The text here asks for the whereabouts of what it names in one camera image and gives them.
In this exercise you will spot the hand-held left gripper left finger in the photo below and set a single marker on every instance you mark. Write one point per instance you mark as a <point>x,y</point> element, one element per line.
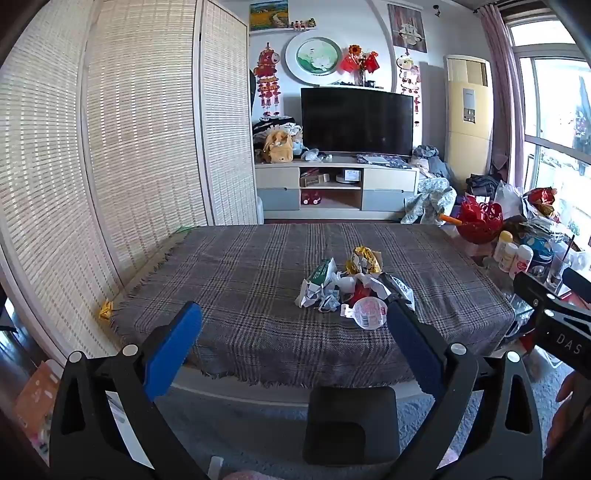
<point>173,346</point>

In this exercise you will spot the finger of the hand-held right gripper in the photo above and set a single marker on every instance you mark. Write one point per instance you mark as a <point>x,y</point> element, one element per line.
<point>531,287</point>
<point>577,282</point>

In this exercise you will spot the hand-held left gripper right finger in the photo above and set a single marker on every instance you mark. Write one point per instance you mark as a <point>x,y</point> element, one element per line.
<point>413,350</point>

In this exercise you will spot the dark grey waste bin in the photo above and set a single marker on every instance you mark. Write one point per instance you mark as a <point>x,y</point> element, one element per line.
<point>351,424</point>

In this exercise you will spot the person's right hand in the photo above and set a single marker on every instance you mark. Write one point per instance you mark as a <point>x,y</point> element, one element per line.
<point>570,392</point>

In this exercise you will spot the drinking glass with straw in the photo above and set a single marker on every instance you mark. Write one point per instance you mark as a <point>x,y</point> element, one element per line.
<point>558,272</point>

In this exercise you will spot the white bottle red label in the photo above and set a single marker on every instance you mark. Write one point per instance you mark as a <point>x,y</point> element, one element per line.
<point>522,262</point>

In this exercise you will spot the small white bottle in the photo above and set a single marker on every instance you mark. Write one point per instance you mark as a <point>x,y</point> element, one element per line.
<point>509,258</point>

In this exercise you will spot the blue round tin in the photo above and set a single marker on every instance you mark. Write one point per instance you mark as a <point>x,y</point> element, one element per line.
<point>539,251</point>

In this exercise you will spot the red plastic container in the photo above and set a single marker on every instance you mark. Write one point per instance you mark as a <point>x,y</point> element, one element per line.
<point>526,342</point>

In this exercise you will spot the white bottle yellow cap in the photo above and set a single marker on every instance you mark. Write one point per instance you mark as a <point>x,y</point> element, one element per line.
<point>503,244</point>

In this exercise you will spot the black white wrapper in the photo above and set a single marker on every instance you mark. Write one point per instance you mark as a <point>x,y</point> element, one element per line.
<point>400,288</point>

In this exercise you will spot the grey shaggy rug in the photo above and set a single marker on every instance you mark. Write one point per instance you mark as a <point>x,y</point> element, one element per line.
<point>415,415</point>

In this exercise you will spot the small yellow wrapper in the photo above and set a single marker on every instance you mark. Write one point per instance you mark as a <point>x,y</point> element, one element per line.
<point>106,310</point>

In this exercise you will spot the red wrapper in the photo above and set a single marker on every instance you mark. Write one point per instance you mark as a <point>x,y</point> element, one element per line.
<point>362,293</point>

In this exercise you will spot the red plastic basket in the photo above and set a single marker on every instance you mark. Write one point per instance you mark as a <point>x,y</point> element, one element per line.
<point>480,226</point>

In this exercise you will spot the white plastic bag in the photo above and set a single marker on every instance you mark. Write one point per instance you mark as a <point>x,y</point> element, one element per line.
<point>510,199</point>

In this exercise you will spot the red snack bag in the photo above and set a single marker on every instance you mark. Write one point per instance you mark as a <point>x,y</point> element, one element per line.
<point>542,197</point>

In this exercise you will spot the grey plaid tablecloth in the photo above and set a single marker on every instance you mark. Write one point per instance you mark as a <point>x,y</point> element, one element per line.
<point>254,300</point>

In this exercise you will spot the yellow crumpled wrapper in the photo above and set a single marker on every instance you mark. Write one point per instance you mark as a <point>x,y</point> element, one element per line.
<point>364,259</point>

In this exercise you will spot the dark clothes pile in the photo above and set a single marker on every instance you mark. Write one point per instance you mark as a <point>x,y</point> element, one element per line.
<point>482,184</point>

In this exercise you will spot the green white packet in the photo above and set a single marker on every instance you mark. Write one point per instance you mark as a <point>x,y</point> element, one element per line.
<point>323,273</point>

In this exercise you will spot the floral cloth pile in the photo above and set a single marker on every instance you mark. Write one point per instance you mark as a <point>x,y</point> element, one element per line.
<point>429,199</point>

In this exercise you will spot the printed cardboard box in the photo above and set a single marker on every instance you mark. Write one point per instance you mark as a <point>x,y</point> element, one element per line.
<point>37,397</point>

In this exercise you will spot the pink fleece pants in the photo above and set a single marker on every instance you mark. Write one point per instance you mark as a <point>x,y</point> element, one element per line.
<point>241,475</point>

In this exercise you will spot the cream standing air conditioner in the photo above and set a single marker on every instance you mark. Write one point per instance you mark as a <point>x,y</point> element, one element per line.
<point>468,147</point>

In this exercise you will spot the grey clothes pile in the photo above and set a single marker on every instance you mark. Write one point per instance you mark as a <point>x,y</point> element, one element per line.
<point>431,161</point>

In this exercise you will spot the red slippers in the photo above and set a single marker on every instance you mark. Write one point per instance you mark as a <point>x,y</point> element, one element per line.
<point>311,197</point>

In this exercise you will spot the window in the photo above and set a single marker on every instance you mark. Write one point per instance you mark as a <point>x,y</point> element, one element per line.
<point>554,92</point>

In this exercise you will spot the dark folded cloth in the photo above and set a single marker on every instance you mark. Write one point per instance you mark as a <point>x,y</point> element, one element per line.
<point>381,159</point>

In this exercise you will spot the beige grey television cabinet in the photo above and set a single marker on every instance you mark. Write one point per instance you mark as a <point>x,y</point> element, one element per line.
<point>277,177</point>

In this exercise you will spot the woven folding screen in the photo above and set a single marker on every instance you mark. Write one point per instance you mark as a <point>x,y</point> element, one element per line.
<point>138,138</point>

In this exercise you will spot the pink curtain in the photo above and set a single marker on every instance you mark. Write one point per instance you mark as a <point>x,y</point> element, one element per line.
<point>501,69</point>

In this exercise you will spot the yellow plush toy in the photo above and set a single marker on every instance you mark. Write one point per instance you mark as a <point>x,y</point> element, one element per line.
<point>278,146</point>

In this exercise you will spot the black flat television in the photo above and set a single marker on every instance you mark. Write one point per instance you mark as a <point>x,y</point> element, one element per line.
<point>358,120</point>

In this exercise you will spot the doll hanging decoration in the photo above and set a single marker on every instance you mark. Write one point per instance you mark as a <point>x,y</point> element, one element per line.
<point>408,69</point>

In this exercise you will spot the red flower bouquet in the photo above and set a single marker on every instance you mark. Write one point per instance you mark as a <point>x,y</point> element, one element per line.
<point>356,57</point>

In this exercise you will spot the red fish hanging decoration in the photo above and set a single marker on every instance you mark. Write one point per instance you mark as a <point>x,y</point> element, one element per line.
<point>267,62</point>

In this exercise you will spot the landscape painting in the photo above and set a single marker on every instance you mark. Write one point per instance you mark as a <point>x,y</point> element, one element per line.
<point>269,16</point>

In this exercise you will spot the hanging wall scroll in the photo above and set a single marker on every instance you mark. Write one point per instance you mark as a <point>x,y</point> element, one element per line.
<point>406,27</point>

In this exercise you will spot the round white wall picture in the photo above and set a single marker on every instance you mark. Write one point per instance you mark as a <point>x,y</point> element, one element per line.
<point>314,57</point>

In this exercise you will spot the white wall shelf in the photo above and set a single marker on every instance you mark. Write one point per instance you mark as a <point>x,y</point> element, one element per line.
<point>281,30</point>

